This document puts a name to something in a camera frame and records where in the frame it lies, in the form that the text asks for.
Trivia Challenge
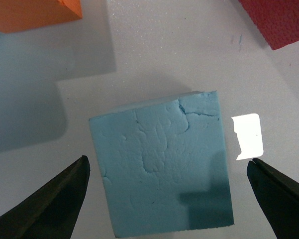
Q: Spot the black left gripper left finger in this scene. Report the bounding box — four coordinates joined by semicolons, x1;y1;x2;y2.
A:
0;155;90;239

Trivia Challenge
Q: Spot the red foam block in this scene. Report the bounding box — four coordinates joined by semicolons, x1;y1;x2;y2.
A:
240;0;299;50

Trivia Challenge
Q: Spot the light blue foam block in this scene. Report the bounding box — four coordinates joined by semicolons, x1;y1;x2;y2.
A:
89;91;234;238

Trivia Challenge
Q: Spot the orange foam block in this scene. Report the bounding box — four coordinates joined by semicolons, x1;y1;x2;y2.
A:
0;0;83;33

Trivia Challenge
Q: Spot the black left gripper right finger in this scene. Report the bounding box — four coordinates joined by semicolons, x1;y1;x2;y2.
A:
247;158;299;239

